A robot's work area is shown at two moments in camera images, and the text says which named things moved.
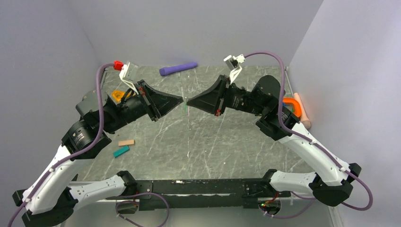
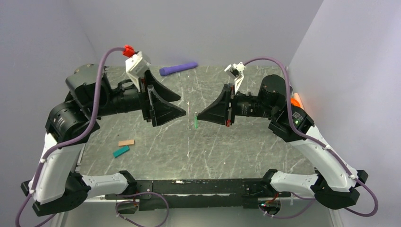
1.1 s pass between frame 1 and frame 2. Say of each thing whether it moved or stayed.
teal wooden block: stayed
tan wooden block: stayed
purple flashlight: stayed
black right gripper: moved
